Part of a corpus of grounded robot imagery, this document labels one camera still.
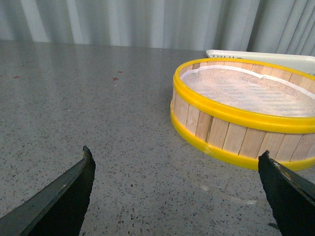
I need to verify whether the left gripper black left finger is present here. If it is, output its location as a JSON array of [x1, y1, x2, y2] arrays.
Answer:
[[0, 146, 95, 236]]

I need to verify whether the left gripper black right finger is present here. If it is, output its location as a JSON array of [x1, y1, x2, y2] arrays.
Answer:
[[258, 151, 315, 236]]

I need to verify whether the cream plastic serving tray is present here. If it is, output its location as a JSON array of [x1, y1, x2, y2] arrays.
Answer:
[[206, 50, 315, 76]]

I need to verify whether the yellow-rimmed wooden steamer basket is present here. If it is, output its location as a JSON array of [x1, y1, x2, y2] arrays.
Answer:
[[170, 58, 315, 171]]

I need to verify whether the white mesh steamer liner cloth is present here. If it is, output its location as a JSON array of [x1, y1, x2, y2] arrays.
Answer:
[[180, 65, 315, 118]]

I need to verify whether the grey pleated curtain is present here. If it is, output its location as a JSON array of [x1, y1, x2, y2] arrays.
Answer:
[[0, 0, 315, 56]]

